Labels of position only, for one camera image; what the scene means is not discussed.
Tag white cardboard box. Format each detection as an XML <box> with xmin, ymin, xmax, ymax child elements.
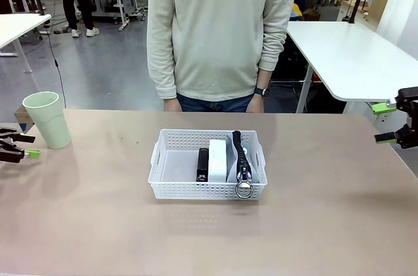
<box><xmin>208</xmin><ymin>139</ymin><xmax>228</xmax><ymax>183</ymax></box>

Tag person's left forearm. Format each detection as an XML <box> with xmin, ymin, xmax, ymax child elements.
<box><xmin>253</xmin><ymin>36</ymin><xmax>288</xmax><ymax>91</ymax></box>

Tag person's right forearm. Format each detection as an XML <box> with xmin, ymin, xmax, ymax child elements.
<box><xmin>148</xmin><ymin>40</ymin><xmax>179</xmax><ymax>99</ymax></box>

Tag white perforated plastic basket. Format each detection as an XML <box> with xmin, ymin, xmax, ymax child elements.
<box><xmin>147</xmin><ymin>129</ymin><xmax>269</xmax><ymax>202</ymax></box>

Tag person's left hand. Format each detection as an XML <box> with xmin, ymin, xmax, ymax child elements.
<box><xmin>246</xmin><ymin>93</ymin><xmax>267</xmax><ymax>114</ymax></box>

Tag person's right hand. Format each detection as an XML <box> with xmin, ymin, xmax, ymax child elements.
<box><xmin>163</xmin><ymin>96</ymin><xmax>182</xmax><ymax>113</ymax></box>

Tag brown cardboard box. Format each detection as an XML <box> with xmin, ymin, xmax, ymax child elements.
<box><xmin>14</xmin><ymin>106</ymin><xmax>35</xmax><ymax>134</ymax></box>

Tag pale green plastic cup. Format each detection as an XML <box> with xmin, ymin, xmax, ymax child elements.
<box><xmin>22</xmin><ymin>91</ymin><xmax>72</xmax><ymax>150</ymax></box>

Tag large white side table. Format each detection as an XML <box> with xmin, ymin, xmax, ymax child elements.
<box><xmin>285</xmin><ymin>20</ymin><xmax>418</xmax><ymax>114</ymax></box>

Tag white standing panel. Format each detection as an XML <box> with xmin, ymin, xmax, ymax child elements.
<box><xmin>376</xmin><ymin>0</ymin><xmax>418</xmax><ymax>61</ymax></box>

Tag small white side table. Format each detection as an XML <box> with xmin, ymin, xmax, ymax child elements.
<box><xmin>0</xmin><ymin>13</ymin><xmax>53</xmax><ymax>74</ymax></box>

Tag person's blue jeans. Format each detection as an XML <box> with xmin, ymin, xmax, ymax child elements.
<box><xmin>176</xmin><ymin>92</ymin><xmax>257</xmax><ymax>114</ymax></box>

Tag small black box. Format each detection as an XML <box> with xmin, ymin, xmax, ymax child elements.
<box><xmin>196</xmin><ymin>147</ymin><xmax>210</xmax><ymax>183</ymax></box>

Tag person's cream sweater torso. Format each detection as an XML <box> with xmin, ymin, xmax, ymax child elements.
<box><xmin>146</xmin><ymin>0</ymin><xmax>296</xmax><ymax>100</ymax></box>

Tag hanging black cable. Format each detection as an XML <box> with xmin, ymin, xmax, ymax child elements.
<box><xmin>45</xmin><ymin>23</ymin><xmax>67</xmax><ymax>110</ymax></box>

